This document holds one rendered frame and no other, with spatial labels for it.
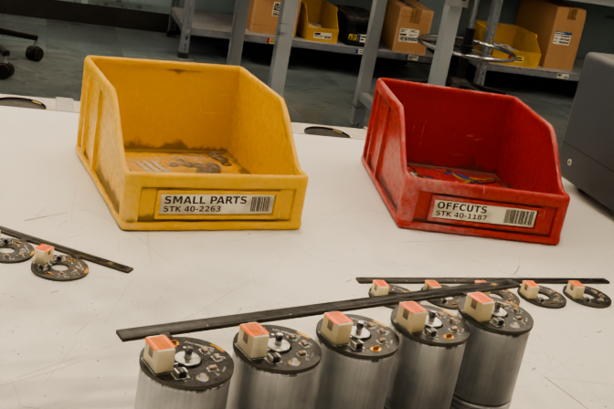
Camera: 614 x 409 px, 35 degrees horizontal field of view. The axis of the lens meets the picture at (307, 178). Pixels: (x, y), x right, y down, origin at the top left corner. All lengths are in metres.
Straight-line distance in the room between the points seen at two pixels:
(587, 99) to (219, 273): 0.32
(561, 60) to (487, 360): 4.61
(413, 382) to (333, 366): 0.03
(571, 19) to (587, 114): 4.20
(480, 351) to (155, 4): 4.41
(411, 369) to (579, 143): 0.41
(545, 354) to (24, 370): 0.23
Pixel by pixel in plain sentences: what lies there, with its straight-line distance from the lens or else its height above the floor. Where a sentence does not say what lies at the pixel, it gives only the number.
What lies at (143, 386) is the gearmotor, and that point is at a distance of 0.26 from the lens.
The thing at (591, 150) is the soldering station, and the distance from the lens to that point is 0.68.
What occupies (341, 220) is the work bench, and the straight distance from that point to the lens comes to 0.55.
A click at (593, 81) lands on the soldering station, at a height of 0.83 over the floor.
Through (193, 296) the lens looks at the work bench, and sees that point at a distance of 0.44.
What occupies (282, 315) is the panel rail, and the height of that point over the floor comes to 0.81.
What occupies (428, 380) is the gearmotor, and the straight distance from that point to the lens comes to 0.30.
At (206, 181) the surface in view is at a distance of 0.49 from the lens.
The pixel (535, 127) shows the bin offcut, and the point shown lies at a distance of 0.64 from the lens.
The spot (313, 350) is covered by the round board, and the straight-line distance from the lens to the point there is 0.28.
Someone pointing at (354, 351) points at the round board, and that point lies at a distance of 0.28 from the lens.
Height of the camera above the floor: 0.94
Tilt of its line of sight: 19 degrees down
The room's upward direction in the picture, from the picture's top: 10 degrees clockwise
